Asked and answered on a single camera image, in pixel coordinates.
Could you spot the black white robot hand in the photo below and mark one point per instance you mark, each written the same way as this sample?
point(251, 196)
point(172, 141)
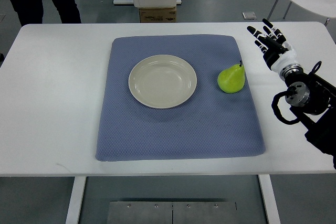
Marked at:
point(278, 54)

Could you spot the green pear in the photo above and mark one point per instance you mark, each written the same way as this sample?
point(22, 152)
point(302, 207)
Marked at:
point(232, 80)

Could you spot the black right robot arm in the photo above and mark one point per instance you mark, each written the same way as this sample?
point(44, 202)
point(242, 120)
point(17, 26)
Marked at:
point(312, 101)

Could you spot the grey floor socket plate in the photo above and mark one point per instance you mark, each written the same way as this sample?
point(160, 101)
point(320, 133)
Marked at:
point(249, 16)

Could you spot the beige round plate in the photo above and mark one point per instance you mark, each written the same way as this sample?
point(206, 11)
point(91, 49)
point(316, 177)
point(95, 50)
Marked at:
point(162, 81)

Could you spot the blue woven mat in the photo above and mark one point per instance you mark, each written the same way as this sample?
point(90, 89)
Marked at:
point(210, 124)

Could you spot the brown cardboard box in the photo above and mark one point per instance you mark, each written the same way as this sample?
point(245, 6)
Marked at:
point(158, 15)

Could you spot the right white table leg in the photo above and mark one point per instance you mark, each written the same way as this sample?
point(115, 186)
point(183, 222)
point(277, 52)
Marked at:
point(269, 200)

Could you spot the white table leg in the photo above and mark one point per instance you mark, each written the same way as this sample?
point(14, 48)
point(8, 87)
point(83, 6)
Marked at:
point(269, 200)
point(76, 198)

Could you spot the left white table leg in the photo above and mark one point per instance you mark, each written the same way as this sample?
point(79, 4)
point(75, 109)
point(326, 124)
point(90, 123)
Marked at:
point(76, 198)

